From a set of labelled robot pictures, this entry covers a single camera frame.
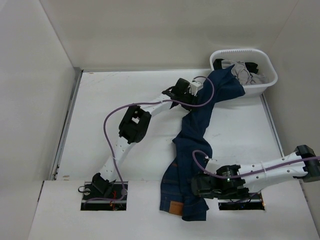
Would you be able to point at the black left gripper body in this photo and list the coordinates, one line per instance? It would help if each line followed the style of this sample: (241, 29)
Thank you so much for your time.
(187, 98)

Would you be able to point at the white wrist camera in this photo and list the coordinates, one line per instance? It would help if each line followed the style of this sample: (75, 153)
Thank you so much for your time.
(212, 165)
(195, 86)

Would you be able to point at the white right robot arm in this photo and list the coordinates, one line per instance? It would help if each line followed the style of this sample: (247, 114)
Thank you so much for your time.
(240, 182)

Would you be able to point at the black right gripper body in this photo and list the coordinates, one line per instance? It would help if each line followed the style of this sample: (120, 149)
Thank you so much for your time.
(214, 193)

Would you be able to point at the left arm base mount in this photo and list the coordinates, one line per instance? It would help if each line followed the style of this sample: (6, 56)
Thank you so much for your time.
(93, 200)

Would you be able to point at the white plastic laundry basket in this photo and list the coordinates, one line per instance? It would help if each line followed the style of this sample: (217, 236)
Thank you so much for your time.
(249, 55)

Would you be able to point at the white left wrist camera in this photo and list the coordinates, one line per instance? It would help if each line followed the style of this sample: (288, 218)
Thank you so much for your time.
(195, 86)

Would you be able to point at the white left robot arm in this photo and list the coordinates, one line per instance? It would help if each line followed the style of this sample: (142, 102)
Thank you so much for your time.
(135, 123)

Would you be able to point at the grey garment in basket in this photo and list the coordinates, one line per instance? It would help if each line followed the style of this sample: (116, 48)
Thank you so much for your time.
(245, 77)

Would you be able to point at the dark blue denim trousers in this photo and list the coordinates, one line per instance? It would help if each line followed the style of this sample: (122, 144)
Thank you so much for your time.
(176, 195)

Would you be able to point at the black garment in basket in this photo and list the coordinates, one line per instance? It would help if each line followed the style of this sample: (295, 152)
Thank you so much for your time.
(220, 63)

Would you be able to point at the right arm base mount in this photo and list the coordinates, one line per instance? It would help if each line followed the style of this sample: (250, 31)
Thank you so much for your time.
(254, 202)

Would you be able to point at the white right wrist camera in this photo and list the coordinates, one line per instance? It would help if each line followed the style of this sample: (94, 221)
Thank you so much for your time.
(212, 165)

